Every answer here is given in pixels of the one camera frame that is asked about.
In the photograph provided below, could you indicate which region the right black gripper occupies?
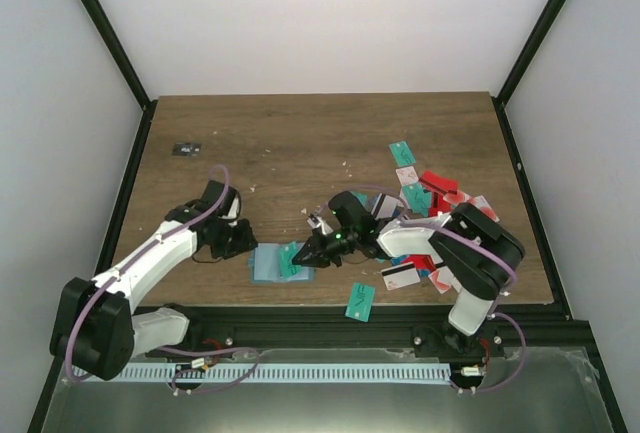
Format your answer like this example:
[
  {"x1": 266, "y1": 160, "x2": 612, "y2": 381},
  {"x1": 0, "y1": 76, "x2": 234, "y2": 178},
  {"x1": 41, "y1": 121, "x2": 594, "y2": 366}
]
[{"x1": 293, "y1": 228, "x2": 359, "y2": 268}]

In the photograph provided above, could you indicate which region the teal VIP card front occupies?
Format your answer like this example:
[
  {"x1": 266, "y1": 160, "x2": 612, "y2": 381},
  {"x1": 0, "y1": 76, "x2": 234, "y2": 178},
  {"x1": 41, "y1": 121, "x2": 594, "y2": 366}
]
[{"x1": 277, "y1": 242, "x2": 301, "y2": 279}]

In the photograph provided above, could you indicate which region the teal vip card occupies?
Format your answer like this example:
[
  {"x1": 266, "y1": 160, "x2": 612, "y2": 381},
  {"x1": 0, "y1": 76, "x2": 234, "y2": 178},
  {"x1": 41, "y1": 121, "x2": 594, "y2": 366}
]
[
  {"x1": 345, "y1": 283, "x2": 376, "y2": 322},
  {"x1": 277, "y1": 242, "x2": 301, "y2": 279}
]

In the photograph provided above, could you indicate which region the blue leather card holder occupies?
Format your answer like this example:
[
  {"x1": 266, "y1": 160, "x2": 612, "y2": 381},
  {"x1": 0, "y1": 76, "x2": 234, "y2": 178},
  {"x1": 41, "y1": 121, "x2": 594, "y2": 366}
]
[{"x1": 248, "y1": 243, "x2": 314, "y2": 284}]

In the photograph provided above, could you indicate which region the white magnetic stripe card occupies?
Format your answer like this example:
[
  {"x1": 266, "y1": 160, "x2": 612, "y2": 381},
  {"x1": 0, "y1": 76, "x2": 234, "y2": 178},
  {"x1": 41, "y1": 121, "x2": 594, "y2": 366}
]
[{"x1": 381, "y1": 262, "x2": 420, "y2": 291}]

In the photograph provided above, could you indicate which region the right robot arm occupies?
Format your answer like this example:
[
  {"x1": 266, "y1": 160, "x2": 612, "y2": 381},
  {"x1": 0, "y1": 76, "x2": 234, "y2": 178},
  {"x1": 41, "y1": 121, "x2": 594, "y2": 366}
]
[{"x1": 291, "y1": 191, "x2": 525, "y2": 356}]

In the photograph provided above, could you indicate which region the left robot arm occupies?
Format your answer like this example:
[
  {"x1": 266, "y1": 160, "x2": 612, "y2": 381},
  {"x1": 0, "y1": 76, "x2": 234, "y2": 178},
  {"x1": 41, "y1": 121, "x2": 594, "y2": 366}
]
[{"x1": 50, "y1": 180, "x2": 257, "y2": 382}]

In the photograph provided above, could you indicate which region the small black card far left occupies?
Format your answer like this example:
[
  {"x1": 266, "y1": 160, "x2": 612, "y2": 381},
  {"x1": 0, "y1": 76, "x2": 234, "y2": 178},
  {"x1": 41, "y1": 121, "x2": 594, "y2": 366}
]
[{"x1": 172, "y1": 142, "x2": 202, "y2": 157}]

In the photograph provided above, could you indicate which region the white card with red pattern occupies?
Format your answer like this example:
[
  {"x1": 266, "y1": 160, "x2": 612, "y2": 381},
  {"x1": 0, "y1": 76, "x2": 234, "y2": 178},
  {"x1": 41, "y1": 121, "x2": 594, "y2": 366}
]
[{"x1": 395, "y1": 165, "x2": 419, "y2": 186}]

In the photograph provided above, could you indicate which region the teal card top right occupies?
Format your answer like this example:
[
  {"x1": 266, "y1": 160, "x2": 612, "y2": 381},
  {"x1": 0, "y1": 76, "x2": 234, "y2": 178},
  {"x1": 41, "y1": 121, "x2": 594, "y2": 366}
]
[{"x1": 389, "y1": 141, "x2": 416, "y2": 168}]

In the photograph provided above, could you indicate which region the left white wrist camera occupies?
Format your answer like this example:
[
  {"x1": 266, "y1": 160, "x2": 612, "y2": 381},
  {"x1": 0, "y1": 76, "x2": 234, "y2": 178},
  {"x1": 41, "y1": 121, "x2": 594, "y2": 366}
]
[{"x1": 218, "y1": 194, "x2": 242, "y2": 222}]

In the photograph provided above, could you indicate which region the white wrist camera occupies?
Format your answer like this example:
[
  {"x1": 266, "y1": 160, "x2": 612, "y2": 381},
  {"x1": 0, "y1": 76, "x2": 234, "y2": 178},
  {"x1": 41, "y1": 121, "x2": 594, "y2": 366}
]
[
  {"x1": 218, "y1": 194, "x2": 242, "y2": 222},
  {"x1": 307, "y1": 214, "x2": 333, "y2": 236}
]

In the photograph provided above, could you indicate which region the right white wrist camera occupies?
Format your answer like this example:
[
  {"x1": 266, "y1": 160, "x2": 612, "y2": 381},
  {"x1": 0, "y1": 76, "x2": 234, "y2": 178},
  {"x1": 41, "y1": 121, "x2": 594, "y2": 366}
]
[{"x1": 307, "y1": 214, "x2": 333, "y2": 236}]

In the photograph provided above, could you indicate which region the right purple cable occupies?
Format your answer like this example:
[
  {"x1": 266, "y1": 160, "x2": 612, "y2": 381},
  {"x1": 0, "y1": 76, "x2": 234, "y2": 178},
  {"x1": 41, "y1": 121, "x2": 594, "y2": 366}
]
[{"x1": 324, "y1": 185, "x2": 527, "y2": 396}]

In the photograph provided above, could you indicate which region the light blue slotted cable duct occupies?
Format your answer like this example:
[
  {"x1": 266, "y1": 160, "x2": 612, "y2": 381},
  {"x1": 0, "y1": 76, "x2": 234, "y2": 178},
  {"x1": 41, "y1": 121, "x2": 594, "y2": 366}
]
[{"x1": 119, "y1": 363, "x2": 451, "y2": 384}]

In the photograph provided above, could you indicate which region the black aluminium frame rail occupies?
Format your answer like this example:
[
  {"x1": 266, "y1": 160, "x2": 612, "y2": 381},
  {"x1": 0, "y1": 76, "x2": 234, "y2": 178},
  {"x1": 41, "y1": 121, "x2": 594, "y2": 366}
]
[{"x1": 64, "y1": 302, "x2": 594, "y2": 354}]

